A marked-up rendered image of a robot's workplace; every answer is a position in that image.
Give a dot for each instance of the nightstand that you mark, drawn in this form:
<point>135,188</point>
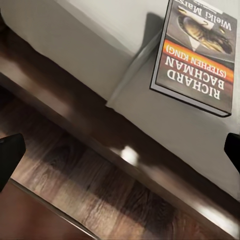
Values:
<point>26,216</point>

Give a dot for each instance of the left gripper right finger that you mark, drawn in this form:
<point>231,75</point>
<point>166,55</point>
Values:
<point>232,149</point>

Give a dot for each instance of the bed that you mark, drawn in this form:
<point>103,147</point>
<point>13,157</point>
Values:
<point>87,65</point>

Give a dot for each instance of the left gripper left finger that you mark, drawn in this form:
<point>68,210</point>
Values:
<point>12,150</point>

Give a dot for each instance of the hardback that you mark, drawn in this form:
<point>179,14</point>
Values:
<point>195,60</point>

